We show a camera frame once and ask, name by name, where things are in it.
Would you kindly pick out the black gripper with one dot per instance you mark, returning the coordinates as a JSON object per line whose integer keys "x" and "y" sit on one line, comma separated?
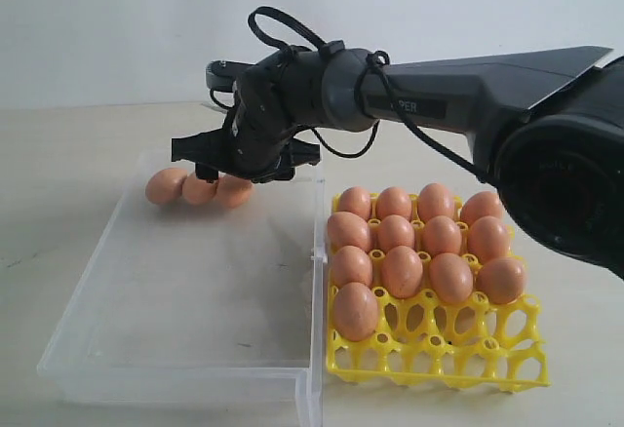
{"x": 253, "y": 144}

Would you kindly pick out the brown egg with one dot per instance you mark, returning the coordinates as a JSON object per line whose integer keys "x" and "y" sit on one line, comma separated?
{"x": 488, "y": 238}
{"x": 435, "y": 200}
{"x": 355, "y": 312}
{"x": 355, "y": 200}
{"x": 394, "y": 231}
{"x": 451, "y": 278}
{"x": 401, "y": 272}
{"x": 351, "y": 264}
{"x": 165, "y": 186}
{"x": 441, "y": 234}
{"x": 393, "y": 200}
{"x": 348, "y": 229}
{"x": 232, "y": 192}
{"x": 502, "y": 279}
{"x": 197, "y": 192}
{"x": 484, "y": 203}

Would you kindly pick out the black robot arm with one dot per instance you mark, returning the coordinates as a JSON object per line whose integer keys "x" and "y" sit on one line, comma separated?
{"x": 545, "y": 129}

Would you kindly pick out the clear plastic bin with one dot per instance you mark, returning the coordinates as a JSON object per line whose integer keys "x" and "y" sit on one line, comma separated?
{"x": 200, "y": 307}

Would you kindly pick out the yellow plastic egg tray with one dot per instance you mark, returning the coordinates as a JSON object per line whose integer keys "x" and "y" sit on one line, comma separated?
{"x": 422, "y": 338}

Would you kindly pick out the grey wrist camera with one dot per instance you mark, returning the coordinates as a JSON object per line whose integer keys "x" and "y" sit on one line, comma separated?
{"x": 222, "y": 74}

